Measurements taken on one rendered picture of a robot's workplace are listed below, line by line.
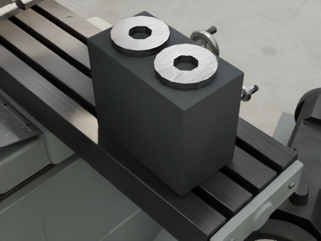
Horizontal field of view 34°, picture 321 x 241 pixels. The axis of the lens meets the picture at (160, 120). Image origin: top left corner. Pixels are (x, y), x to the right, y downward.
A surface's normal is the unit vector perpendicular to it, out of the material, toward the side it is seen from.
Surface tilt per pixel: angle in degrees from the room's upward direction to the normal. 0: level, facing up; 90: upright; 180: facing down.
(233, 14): 0
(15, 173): 90
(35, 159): 90
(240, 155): 0
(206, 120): 90
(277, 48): 0
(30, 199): 90
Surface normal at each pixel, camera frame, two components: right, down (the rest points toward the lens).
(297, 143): -0.01, -0.71
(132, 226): 0.70, 0.49
